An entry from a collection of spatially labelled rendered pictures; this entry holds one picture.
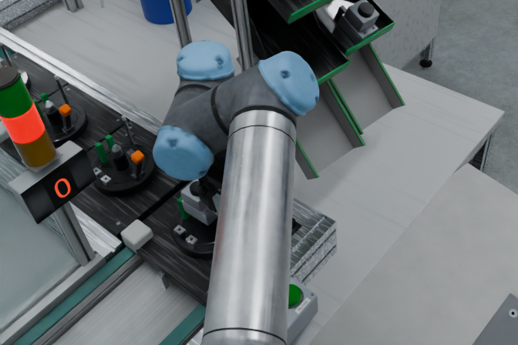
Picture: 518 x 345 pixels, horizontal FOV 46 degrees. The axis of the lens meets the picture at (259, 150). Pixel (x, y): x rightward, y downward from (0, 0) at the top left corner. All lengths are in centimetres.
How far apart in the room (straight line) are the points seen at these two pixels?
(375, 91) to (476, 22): 215
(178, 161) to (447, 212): 75
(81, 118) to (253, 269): 99
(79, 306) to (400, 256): 63
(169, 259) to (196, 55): 47
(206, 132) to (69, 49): 128
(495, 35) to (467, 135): 190
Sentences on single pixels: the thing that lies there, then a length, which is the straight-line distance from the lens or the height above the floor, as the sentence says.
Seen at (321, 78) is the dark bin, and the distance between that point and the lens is 111.
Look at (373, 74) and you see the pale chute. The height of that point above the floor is 105.
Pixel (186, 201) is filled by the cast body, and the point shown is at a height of 106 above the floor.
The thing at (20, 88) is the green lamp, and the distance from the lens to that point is 91.
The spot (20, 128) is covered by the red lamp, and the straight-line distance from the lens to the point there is 94.
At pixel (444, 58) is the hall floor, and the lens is 320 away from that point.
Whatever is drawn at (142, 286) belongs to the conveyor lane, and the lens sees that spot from 122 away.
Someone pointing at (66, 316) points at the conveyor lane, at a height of 94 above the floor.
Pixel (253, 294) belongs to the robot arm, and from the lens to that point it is 55.
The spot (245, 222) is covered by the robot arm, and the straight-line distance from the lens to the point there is 58.
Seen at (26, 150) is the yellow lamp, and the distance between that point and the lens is 97.
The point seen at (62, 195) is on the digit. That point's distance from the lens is 103.
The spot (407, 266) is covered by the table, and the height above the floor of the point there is 86.
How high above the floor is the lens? 190
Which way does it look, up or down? 45 degrees down
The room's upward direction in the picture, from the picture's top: 8 degrees counter-clockwise
